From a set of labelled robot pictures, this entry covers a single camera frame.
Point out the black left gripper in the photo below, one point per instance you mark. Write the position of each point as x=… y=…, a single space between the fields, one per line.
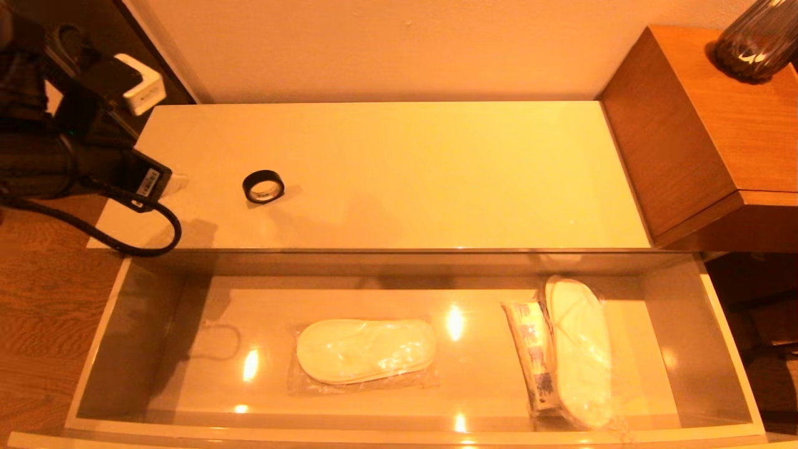
x=144 y=181

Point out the white cabinet drawer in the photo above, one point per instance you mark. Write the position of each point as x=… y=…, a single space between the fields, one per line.
x=467 y=386

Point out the printed white tissue packet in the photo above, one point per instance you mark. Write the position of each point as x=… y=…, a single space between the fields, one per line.
x=530 y=355

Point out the white slippers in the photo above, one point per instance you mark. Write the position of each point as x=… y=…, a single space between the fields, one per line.
x=365 y=349
x=580 y=349

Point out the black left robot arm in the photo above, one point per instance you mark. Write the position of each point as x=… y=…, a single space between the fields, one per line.
x=25 y=149

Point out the black tape roll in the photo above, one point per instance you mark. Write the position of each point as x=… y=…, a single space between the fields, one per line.
x=263 y=175

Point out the dark door panel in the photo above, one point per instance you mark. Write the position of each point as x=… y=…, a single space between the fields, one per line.
x=146 y=31

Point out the glossy white low cabinet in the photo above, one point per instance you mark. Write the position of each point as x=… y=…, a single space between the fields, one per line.
x=374 y=162

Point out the brown wooden side cabinet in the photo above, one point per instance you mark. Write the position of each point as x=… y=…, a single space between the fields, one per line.
x=673 y=143

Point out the dark ribbed glass vase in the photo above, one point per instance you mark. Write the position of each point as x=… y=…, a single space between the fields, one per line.
x=757 y=43

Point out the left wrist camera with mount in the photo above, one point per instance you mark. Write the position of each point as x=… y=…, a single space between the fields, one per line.
x=140 y=84

